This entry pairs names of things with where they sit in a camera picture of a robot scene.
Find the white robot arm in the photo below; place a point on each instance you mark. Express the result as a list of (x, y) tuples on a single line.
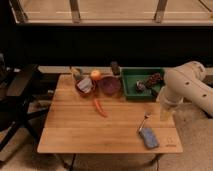
[(185, 81)]

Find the purple bowl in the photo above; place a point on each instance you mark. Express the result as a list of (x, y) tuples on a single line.
[(109, 85)]

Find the orange apple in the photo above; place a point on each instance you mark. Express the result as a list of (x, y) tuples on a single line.
[(95, 75)]

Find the bunch of dark grapes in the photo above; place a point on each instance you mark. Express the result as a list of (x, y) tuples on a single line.
[(153, 80)]

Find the red bowl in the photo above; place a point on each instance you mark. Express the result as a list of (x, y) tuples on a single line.
[(82, 93)]

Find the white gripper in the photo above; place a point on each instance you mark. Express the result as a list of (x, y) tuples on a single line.
[(167, 108)]

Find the metal spoon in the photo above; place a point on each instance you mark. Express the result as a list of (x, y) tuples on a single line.
[(146, 116)]

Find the black office chair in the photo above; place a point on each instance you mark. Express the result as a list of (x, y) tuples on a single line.
[(15, 97)]

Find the blue sponge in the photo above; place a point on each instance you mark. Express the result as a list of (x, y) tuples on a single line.
[(149, 138)]

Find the orange carrot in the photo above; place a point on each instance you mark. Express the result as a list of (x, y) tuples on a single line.
[(99, 108)]

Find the green plastic tray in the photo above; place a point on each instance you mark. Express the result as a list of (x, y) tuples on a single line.
[(130, 76)]

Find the wooden folding table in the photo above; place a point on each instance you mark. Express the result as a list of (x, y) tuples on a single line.
[(73, 125)]

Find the dark can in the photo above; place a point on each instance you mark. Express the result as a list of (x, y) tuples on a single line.
[(115, 68)]

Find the dark round object in tray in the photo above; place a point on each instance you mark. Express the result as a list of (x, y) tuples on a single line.
[(140, 87)]

